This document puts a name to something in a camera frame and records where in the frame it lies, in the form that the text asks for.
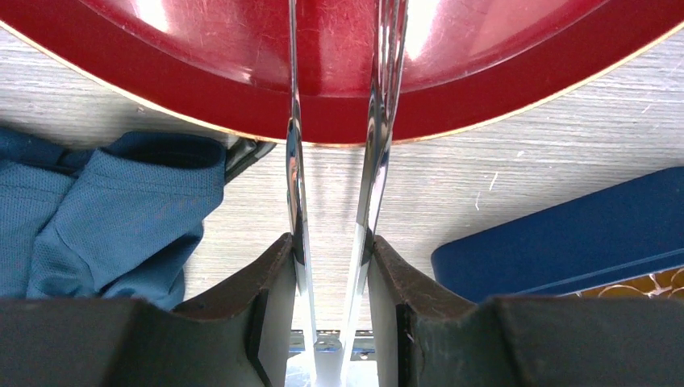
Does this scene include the clear plastic metal tongs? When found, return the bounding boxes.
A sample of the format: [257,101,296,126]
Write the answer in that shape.
[285,1,409,386]

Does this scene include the blue chocolate tin box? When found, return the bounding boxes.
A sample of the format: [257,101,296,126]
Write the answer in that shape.
[431,167,683,302]

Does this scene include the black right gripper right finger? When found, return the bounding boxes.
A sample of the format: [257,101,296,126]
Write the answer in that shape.
[368,236,683,386]

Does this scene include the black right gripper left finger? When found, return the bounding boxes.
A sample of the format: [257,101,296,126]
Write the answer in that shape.
[1,233,296,386]

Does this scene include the red round tray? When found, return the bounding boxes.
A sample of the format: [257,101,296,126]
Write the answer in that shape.
[1,1,683,147]

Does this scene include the dark blue cloth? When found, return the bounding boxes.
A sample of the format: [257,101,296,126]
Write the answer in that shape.
[1,128,227,310]

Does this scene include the black drawstring cord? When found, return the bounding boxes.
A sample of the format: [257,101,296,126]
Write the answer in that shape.
[224,137,277,185]

